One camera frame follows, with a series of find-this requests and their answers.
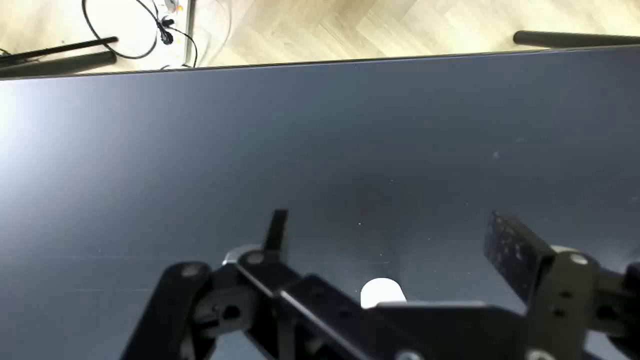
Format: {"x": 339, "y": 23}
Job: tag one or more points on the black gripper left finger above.
{"x": 266, "y": 291}

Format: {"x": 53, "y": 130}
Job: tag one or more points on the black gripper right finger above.
{"x": 560, "y": 293}

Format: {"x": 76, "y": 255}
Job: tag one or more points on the white paper cup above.
{"x": 380, "y": 293}

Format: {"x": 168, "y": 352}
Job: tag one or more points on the black floor bar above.
{"x": 573, "y": 39}

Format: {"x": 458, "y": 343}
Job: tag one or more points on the thin metal pole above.
{"x": 190, "y": 31}

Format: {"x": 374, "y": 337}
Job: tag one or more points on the black tripod leg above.
{"x": 67, "y": 49}
{"x": 60, "y": 65}

